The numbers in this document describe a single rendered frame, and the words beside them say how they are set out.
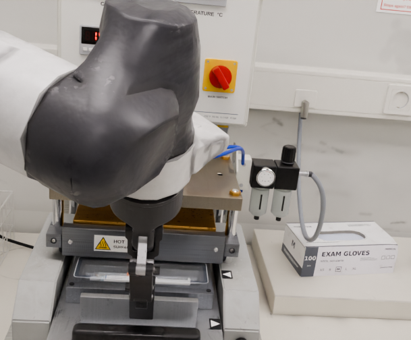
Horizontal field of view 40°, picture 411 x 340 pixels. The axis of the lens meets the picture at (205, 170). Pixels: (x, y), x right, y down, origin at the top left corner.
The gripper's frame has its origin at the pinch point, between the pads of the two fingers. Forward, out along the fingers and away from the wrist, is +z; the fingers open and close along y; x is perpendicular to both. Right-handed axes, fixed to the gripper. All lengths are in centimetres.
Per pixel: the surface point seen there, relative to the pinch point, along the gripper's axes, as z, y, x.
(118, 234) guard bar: 1.9, -11.8, -4.2
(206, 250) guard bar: 3.7, -11.3, 8.4
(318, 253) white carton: 32, -37, 36
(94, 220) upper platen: 1.5, -13.8, -7.7
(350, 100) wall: 11, -65, 43
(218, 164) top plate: 1.5, -28.0, 10.4
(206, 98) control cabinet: -3.9, -38.7, 8.0
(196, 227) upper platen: 1.7, -14.0, 6.8
